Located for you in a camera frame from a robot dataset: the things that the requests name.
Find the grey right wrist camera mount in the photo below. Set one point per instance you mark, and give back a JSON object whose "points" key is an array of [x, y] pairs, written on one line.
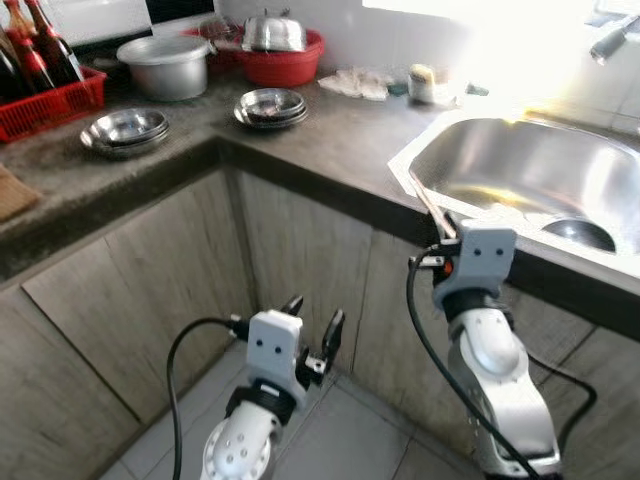
{"points": [[482, 255]]}

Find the red plastic basket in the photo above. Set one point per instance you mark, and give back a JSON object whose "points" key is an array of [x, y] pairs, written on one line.
{"points": [[50, 112]]}

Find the steel bowl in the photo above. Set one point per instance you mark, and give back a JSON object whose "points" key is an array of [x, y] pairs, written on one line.
{"points": [[580, 235]]}

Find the small white bowl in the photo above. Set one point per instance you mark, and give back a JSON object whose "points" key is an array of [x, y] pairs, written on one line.
{"points": [[430, 95]]}

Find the stainless steel sink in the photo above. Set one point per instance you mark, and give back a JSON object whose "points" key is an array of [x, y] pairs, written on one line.
{"points": [[520, 170]]}

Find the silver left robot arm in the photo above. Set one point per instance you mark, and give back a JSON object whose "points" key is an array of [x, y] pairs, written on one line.
{"points": [[240, 445]]}

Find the red plastic basin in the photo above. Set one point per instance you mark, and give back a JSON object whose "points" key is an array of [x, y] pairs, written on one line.
{"points": [[280, 68]]}

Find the yellow sponge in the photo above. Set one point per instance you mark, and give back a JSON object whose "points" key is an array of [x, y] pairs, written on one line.
{"points": [[422, 74]]}

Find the chrome flexible spray faucet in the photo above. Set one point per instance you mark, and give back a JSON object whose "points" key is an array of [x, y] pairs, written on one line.
{"points": [[607, 47]]}

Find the grey wood base cabinet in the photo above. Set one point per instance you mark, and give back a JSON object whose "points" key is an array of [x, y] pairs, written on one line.
{"points": [[130, 300]]}

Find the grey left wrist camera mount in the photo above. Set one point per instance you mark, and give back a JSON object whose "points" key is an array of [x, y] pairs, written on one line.
{"points": [[272, 345]]}

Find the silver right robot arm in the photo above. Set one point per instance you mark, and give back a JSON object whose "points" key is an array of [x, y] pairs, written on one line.
{"points": [[495, 390]]}

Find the small teal box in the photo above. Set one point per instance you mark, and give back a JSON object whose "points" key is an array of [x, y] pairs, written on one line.
{"points": [[478, 90]]}

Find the dark glass bottle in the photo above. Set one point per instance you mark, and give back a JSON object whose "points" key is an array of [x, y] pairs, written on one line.
{"points": [[30, 62], [58, 50], [8, 75]]}

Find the steel dome lid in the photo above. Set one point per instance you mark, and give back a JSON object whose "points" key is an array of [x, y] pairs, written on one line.
{"points": [[272, 35]]}

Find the white dish cloth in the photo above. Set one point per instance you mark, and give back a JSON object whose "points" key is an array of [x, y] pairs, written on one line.
{"points": [[355, 84]]}

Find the stacked steel plates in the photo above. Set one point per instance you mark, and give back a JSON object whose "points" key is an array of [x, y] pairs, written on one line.
{"points": [[125, 128], [270, 105]]}

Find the wooden chopstick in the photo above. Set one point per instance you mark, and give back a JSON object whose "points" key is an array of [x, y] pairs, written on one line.
{"points": [[440, 215]]}

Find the green scouring pad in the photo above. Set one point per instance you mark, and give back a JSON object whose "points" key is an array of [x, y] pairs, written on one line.
{"points": [[398, 90]]}

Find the brown wooden board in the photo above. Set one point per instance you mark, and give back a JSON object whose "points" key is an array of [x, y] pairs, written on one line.
{"points": [[15, 195]]}

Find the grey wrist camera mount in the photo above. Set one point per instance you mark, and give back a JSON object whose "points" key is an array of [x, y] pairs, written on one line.
{"points": [[482, 255], [272, 345]]}

